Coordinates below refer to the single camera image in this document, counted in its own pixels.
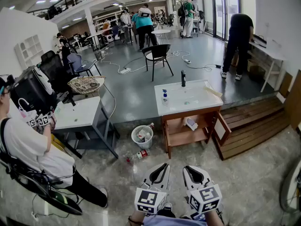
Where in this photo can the glass door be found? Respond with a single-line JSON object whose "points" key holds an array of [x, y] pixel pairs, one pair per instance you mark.
{"points": [[219, 8]]}

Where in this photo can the blue chair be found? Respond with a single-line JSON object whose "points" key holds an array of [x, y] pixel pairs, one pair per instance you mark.
{"points": [[76, 61]]}

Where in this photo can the white wall shelf unit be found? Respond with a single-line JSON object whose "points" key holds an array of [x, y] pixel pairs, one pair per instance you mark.
{"points": [[28, 50]]}

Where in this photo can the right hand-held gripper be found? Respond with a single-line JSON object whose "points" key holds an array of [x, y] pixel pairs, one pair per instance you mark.
{"points": [[207, 198]]}

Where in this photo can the large white power strip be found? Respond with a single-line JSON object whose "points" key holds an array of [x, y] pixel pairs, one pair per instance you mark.
{"points": [[125, 70]]}

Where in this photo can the clear bottle red label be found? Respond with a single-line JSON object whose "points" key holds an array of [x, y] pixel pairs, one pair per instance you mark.
{"points": [[141, 154]]}

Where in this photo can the person's left shoe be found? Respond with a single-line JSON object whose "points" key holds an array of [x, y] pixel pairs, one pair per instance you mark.
{"points": [[168, 205]]}

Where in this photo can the wooden slat step platform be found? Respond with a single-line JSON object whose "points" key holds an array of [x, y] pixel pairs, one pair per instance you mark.
{"points": [[254, 126]]}

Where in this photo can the wooden vanity cabinet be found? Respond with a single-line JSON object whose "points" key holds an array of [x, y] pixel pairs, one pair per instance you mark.
{"points": [[185, 138]]}

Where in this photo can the bicycle wheel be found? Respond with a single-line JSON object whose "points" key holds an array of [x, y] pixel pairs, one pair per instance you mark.
{"points": [[285, 192]]}

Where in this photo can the white ceramic sink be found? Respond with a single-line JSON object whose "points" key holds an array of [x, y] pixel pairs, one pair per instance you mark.
{"points": [[188, 95]]}

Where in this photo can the black equipment case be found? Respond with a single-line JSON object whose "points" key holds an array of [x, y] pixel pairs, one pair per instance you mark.
{"points": [[30, 91]]}

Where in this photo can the short black faucet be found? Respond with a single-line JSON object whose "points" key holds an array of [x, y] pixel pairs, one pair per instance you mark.
{"points": [[71, 99]]}

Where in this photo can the white mesh waste basket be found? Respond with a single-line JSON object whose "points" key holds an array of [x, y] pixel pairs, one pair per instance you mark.
{"points": [[142, 143]]}

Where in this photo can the black metal chair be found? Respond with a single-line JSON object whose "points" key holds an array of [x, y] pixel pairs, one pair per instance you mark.
{"points": [[157, 52]]}

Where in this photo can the black mesh office chair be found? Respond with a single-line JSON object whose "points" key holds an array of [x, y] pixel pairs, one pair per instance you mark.
{"points": [[53, 67]]}

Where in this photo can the white desk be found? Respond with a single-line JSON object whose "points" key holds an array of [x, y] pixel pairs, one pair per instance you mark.
{"points": [[268, 52]]}

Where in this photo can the person's light blue shirt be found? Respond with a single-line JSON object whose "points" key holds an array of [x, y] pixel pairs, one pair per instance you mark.
{"points": [[174, 221]]}

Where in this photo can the black power adapter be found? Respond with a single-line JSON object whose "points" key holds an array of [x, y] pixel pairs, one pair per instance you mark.
{"points": [[218, 66]]}

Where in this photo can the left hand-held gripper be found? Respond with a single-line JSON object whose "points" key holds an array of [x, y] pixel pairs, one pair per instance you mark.
{"points": [[148, 200]]}

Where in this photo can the black wrist band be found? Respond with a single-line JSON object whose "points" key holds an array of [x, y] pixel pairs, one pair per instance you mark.
{"points": [[134, 220]]}

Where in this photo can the small white power strip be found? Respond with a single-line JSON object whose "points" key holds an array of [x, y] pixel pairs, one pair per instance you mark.
{"points": [[187, 61]]}

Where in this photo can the white round table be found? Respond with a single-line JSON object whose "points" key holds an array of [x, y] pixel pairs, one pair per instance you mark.
{"points": [[161, 32]]}

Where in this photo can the person's right forearm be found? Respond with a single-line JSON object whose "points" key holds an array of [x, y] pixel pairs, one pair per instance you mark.
{"points": [[212, 219]]}

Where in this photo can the person's left forearm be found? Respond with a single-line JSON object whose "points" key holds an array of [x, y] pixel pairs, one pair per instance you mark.
{"points": [[137, 216]]}

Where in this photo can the person's black trousers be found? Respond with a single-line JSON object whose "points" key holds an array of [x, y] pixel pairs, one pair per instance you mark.
{"points": [[165, 213]]}

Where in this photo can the white shelving rack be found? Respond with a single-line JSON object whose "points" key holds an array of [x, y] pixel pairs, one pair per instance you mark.
{"points": [[105, 20]]}

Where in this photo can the beige wooden strip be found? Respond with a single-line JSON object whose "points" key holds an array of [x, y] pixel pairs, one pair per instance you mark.
{"points": [[212, 91]]}

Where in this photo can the blue-capped soap bottle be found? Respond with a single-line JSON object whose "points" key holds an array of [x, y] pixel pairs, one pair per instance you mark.
{"points": [[165, 99]]}

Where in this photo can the cardboard box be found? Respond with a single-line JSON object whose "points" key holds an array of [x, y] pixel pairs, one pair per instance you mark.
{"points": [[235, 59]]}

